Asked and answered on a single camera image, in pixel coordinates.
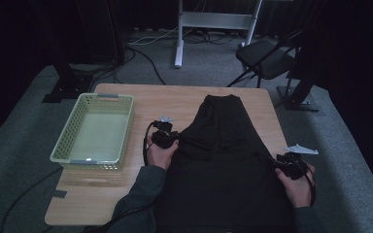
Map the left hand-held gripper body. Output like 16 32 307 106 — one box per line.
151 116 178 150

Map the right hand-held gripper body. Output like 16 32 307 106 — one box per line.
275 144 320 182

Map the black cloth garment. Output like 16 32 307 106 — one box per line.
155 93 296 229

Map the person's left hand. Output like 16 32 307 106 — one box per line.
146 135 180 171

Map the person's right hand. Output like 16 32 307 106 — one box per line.
274 162 316 210

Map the light green plastic basket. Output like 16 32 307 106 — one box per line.
49 92 135 172

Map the black stand with flat base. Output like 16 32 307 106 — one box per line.
42 0 95 104
276 48 321 113

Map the black folding chair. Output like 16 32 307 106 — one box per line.
226 30 305 89

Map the left hand-held gripper black cable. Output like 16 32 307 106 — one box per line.
142 121 157 167

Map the hand-held gripper black cable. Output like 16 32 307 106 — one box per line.
303 164 318 209
142 121 157 167

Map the right hand-held gripper black cable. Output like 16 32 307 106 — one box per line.
303 164 318 209

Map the white floor cable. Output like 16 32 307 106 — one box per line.
128 27 188 47

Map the white metal desk frame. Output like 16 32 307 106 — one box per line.
174 0 263 69

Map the thick black floor cable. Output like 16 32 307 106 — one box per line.
0 166 63 233

